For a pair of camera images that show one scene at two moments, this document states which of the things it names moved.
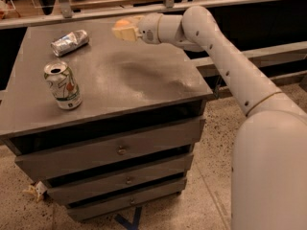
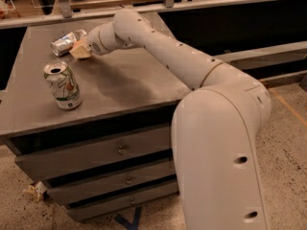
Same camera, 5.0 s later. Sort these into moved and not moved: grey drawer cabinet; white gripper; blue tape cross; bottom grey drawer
Moved: white gripper
Not moved: blue tape cross; grey drawer cabinet; bottom grey drawer
